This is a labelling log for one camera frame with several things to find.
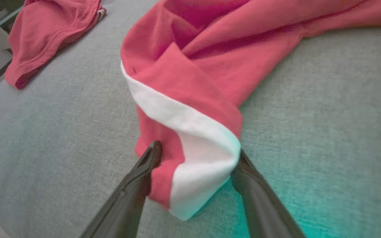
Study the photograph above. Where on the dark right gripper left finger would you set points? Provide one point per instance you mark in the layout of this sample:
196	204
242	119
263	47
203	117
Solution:
127	201

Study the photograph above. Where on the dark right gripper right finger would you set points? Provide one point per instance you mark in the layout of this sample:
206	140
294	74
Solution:
263	211

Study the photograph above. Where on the red garment with white waistband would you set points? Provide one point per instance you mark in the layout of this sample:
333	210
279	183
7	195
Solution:
210	66

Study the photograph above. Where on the red shorts with white stripes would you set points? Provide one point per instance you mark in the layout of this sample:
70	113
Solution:
45	33

